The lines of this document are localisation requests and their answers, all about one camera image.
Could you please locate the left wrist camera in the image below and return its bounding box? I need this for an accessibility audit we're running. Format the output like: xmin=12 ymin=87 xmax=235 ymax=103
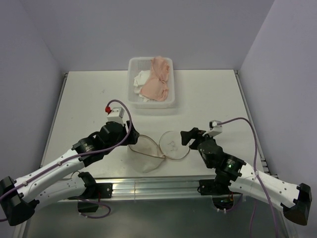
xmin=105 ymin=106 xmax=124 ymax=124

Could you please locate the aluminium mounting rail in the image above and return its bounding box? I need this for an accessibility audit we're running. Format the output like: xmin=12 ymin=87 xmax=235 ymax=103
xmin=23 ymin=175 xmax=282 ymax=202

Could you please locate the white bra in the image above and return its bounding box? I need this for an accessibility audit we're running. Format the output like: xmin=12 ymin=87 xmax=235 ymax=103
xmin=133 ymin=70 xmax=151 ymax=102

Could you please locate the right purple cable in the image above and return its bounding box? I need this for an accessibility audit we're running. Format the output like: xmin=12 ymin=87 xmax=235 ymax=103
xmin=217 ymin=117 xmax=280 ymax=238

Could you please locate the pink bra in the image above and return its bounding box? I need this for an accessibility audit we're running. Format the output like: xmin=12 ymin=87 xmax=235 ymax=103
xmin=141 ymin=56 xmax=170 ymax=102

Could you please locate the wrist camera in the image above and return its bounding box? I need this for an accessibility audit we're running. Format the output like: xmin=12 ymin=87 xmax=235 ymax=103
xmin=203 ymin=120 xmax=222 ymax=137
xmin=105 ymin=106 xmax=124 ymax=124

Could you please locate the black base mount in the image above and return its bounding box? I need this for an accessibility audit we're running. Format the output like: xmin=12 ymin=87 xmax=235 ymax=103
xmin=197 ymin=179 xmax=234 ymax=212
xmin=77 ymin=182 xmax=113 ymax=215

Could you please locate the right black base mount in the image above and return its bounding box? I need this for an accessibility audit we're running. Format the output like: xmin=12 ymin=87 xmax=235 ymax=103
xmin=197 ymin=179 xmax=234 ymax=212

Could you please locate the purple cable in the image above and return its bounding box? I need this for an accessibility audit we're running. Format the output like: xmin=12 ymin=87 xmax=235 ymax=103
xmin=0 ymin=99 xmax=132 ymax=221
xmin=217 ymin=117 xmax=280 ymax=238

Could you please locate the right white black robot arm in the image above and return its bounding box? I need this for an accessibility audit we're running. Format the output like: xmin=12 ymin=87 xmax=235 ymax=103
xmin=180 ymin=127 xmax=312 ymax=226

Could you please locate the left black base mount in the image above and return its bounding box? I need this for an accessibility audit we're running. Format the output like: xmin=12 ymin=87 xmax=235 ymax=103
xmin=77 ymin=182 xmax=113 ymax=215

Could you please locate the mesh laundry bag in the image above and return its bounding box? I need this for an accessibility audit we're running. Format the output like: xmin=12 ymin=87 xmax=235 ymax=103
xmin=127 ymin=131 xmax=190 ymax=174

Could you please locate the white plastic basket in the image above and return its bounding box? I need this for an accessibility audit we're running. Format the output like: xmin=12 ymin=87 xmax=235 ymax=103
xmin=127 ymin=56 xmax=176 ymax=109

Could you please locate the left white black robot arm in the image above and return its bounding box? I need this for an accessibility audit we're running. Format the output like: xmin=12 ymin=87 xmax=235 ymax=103
xmin=0 ymin=121 xmax=139 ymax=226

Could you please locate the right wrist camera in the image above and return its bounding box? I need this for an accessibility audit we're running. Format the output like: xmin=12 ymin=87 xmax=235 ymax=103
xmin=203 ymin=120 xmax=222 ymax=137

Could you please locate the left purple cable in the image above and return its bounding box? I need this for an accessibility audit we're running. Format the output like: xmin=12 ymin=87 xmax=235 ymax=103
xmin=0 ymin=99 xmax=132 ymax=221

